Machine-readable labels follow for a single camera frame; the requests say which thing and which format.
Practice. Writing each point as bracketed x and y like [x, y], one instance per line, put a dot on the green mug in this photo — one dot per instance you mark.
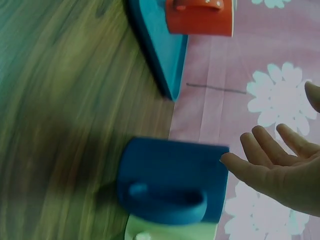
[172, 230]

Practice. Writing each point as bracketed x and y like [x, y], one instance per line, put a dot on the blue mug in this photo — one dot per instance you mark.
[172, 170]

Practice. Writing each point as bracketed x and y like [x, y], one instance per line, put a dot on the red mug with white dots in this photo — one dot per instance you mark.
[200, 18]

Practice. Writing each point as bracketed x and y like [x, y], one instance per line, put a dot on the person's right hand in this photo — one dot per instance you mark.
[295, 180]

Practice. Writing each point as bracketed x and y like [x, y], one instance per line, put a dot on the teal tray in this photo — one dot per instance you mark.
[162, 50]

